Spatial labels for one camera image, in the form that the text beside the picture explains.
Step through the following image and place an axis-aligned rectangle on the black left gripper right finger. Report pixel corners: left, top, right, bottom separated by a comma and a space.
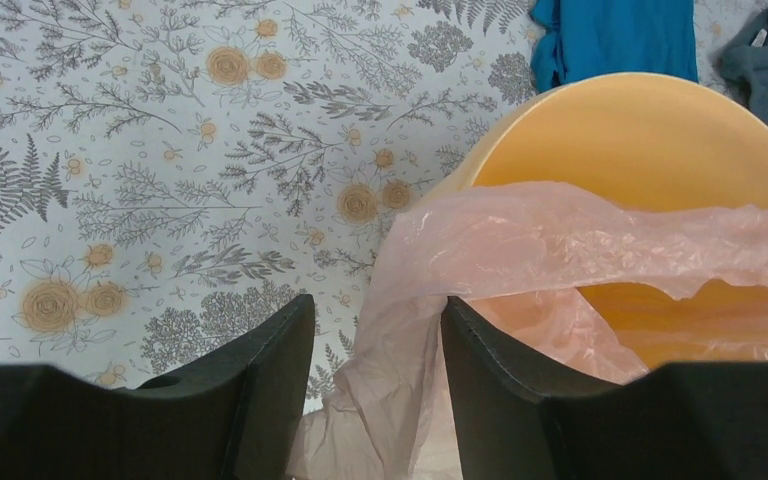
441, 297, 768, 479

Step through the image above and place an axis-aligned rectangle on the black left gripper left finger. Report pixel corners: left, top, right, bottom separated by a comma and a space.
0, 294, 315, 479

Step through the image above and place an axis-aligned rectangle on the pink plastic trash bag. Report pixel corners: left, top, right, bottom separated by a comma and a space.
288, 182, 768, 479

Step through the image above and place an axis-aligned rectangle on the yellow plastic trash bin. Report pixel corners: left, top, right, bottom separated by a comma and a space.
431, 73, 768, 368

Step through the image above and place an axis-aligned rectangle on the floral patterned table mat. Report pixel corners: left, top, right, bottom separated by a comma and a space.
0, 1, 766, 409

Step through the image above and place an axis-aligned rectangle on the blue folded cloth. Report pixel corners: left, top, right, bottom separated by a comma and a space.
531, 0, 699, 93

